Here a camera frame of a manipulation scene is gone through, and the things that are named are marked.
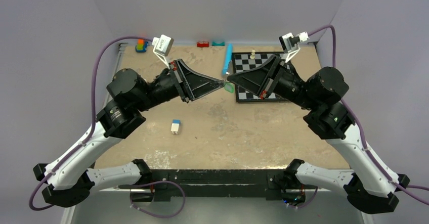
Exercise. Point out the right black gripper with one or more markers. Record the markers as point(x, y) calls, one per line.
point(264, 76)

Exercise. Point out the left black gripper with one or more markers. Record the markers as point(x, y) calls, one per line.
point(195, 83)

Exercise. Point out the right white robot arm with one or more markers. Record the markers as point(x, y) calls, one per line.
point(370, 186)

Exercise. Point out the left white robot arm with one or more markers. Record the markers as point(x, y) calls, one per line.
point(70, 179)

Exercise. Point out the black white chessboard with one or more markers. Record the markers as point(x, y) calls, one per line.
point(286, 89)

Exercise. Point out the blue cylinder tool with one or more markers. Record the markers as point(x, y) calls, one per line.
point(228, 59)

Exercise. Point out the red toy brick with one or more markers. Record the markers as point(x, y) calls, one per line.
point(203, 44)

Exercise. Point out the white blue toy brick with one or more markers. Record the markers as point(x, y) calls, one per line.
point(175, 126)

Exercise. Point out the teal toy piece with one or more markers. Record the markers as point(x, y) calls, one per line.
point(218, 43)

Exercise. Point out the blue orange toy car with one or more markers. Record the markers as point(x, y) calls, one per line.
point(141, 46)

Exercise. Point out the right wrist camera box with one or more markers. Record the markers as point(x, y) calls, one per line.
point(290, 44)

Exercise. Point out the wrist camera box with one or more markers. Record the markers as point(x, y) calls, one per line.
point(161, 48)
point(290, 44)

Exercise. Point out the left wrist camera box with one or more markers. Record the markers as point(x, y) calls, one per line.
point(161, 48)

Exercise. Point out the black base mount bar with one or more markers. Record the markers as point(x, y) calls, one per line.
point(270, 184)

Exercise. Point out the aluminium frame rail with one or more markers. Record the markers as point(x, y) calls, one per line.
point(72, 209)

